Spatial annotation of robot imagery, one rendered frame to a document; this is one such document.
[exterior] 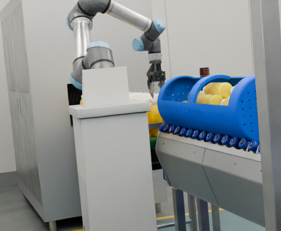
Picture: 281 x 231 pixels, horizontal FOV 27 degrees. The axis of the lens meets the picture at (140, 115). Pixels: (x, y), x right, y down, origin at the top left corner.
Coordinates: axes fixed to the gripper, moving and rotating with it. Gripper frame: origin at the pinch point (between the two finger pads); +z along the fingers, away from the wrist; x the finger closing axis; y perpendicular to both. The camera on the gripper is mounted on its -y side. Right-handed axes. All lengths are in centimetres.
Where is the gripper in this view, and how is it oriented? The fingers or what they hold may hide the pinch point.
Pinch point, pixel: (157, 95)
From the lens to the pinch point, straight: 333.5
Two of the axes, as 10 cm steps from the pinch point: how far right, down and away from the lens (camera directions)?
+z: 0.9, 9.9, 0.8
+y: 3.3, 0.5, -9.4
